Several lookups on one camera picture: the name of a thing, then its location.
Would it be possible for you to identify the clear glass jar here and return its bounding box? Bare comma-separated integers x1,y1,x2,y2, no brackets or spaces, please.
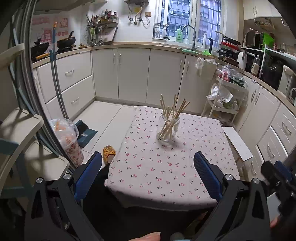
157,114,180,143

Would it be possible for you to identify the chrome kitchen faucet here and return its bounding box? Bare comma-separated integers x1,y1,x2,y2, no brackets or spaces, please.
182,25,199,51

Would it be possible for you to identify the person's right hand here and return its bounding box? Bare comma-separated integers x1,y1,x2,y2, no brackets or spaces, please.
270,215,280,229

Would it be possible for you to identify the white stool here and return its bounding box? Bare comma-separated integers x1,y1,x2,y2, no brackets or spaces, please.
222,126,253,162

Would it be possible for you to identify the floral trash bin with bag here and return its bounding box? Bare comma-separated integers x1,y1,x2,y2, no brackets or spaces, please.
49,118,84,167

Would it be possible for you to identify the yellow patterned slipper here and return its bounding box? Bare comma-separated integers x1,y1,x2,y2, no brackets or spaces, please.
103,145,116,165

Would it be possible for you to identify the white rolling storage cart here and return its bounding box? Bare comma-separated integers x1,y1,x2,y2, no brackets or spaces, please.
202,64,249,125

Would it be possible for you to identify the blue dustpan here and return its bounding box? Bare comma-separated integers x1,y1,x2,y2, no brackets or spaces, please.
75,120,97,148

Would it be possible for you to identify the white electric kettle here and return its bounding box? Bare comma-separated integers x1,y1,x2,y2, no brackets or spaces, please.
278,65,295,97

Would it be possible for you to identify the cherry print tablecloth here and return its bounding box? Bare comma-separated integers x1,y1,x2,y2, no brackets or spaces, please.
106,106,239,210

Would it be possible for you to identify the microwave oven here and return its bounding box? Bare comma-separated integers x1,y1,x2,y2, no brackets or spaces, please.
245,30,264,49

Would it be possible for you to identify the green dish soap bottle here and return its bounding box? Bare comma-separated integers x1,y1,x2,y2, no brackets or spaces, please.
176,26,183,43

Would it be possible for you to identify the black wok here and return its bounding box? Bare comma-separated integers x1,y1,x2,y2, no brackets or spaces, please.
57,31,76,49

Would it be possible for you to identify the wall utensil rack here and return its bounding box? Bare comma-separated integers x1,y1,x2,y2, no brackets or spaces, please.
86,9,119,46

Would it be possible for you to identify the white wall water heater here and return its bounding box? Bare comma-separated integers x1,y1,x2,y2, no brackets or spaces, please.
124,0,149,5

